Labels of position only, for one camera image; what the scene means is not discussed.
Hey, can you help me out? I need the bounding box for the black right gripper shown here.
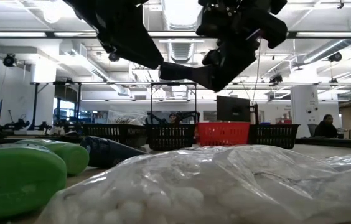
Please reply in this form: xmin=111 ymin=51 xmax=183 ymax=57
xmin=159 ymin=0 xmax=288 ymax=93

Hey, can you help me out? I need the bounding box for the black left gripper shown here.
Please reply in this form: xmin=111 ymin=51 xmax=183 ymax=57
xmin=63 ymin=0 xmax=164 ymax=70

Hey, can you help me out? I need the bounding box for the dark blue toiletry tube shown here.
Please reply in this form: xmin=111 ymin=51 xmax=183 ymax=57
xmin=80 ymin=136 xmax=147 ymax=169

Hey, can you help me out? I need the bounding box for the green travel bottle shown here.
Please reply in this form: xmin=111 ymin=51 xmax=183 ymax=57
xmin=0 ymin=145 xmax=68 ymax=220
xmin=15 ymin=139 xmax=90 ymax=176

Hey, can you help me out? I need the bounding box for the black background monitor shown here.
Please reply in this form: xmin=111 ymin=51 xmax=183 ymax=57
xmin=216 ymin=95 xmax=251 ymax=123

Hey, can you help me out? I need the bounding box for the red plastic basket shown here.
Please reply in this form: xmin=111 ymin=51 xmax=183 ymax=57
xmin=196 ymin=122 xmax=251 ymax=147

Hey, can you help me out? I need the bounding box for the black plastic basket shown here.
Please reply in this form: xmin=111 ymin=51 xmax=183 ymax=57
xmin=247 ymin=124 xmax=301 ymax=150
xmin=146 ymin=123 xmax=197 ymax=152
xmin=82 ymin=123 xmax=147 ymax=149

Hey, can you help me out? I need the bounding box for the black background frame stand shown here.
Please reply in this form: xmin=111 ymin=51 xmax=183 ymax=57
xmin=30 ymin=81 xmax=83 ymax=131
xmin=149 ymin=82 xmax=198 ymax=125

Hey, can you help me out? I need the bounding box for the black overhead frame beam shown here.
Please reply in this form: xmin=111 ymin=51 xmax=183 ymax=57
xmin=0 ymin=30 xmax=351 ymax=39

